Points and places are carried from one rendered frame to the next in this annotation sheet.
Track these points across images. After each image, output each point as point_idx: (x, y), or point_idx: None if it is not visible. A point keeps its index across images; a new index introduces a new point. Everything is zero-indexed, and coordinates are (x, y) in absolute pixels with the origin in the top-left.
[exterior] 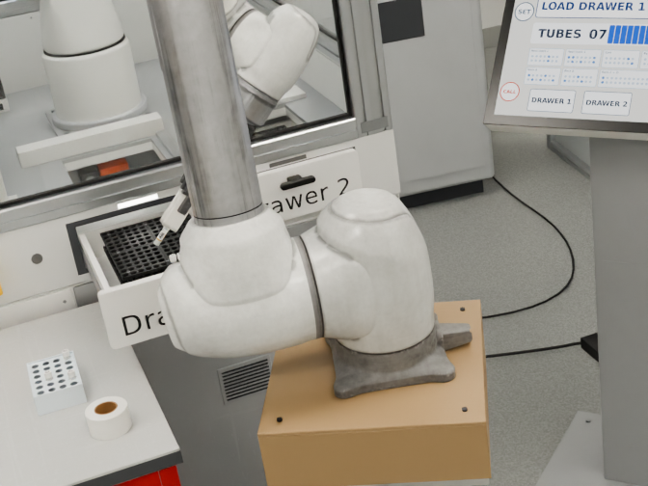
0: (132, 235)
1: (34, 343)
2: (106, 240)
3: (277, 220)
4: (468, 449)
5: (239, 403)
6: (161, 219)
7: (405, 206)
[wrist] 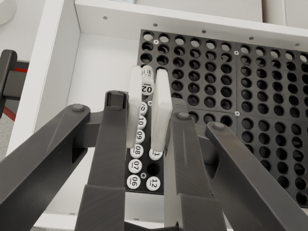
0: (286, 90)
1: (211, 2)
2: (294, 54)
3: None
4: None
5: None
6: (159, 70)
7: None
